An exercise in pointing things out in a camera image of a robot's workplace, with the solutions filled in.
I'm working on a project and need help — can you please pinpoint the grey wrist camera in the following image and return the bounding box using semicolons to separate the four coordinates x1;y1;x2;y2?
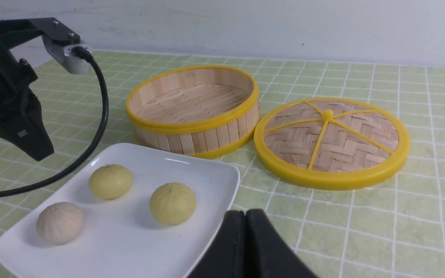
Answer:
42;37;92;75

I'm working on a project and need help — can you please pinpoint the black camera cable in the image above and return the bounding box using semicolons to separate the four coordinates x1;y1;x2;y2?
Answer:
0;46;109;200

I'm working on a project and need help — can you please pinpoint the bamboo steamer basket yellow rim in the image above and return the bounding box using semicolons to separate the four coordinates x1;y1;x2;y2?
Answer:
126;65;261;159

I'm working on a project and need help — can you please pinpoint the woven bamboo steamer lid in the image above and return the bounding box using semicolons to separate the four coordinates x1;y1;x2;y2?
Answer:
254;97;410;191

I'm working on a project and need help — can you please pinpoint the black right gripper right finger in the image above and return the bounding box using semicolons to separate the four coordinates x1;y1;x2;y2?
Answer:
245;209;317;278

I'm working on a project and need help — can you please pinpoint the yellow steamed bun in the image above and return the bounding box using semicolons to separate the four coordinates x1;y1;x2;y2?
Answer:
88;164;134;200
149;182;197;226

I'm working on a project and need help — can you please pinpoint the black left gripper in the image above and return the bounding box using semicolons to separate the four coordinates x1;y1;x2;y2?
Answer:
0;17;81;161

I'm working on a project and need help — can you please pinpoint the beige steamed bun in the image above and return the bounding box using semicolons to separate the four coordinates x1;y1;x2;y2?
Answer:
36;202;85;245

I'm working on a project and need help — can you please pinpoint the white square plate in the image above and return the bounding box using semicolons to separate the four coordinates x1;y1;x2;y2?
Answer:
0;143;240;278

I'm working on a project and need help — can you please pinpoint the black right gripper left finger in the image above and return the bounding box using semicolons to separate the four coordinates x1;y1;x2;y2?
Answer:
189;210;245;278

